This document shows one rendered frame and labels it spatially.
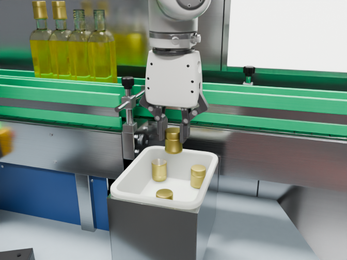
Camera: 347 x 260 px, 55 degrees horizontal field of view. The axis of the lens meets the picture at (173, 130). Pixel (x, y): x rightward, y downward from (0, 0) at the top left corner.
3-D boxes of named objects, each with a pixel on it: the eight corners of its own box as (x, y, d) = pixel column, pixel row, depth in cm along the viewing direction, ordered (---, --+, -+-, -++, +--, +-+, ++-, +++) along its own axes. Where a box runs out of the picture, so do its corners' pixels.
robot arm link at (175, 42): (204, 29, 61) (204, 46, 62) (158, 28, 63) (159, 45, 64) (192, 34, 53) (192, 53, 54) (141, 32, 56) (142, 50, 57)
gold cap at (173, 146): (179, 155, 65) (179, 134, 63) (162, 152, 66) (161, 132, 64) (184, 148, 68) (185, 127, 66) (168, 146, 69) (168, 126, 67)
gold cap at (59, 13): (69, 18, 89) (68, 1, 88) (62, 19, 86) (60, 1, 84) (58, 18, 90) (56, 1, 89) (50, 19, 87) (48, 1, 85)
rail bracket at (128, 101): (152, 117, 86) (151, 68, 81) (125, 142, 71) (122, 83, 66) (141, 116, 87) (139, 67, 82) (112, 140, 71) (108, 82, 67)
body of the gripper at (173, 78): (206, 42, 61) (204, 101, 65) (154, 40, 64) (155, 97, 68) (196, 47, 54) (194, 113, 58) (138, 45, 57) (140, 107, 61)
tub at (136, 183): (218, 186, 79) (220, 152, 76) (197, 249, 59) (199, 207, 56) (148, 176, 84) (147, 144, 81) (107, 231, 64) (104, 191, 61)
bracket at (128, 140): (151, 145, 87) (150, 119, 84) (137, 161, 78) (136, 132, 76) (138, 143, 88) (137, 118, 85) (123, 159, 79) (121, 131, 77)
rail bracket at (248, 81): (254, 111, 93) (258, 63, 88) (252, 119, 87) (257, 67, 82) (239, 110, 94) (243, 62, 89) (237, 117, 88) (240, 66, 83)
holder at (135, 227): (219, 203, 87) (222, 148, 81) (195, 283, 62) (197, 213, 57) (156, 193, 91) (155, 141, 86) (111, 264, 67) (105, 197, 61)
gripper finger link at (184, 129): (200, 106, 63) (199, 139, 66) (184, 105, 64) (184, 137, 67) (196, 111, 61) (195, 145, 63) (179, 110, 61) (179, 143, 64)
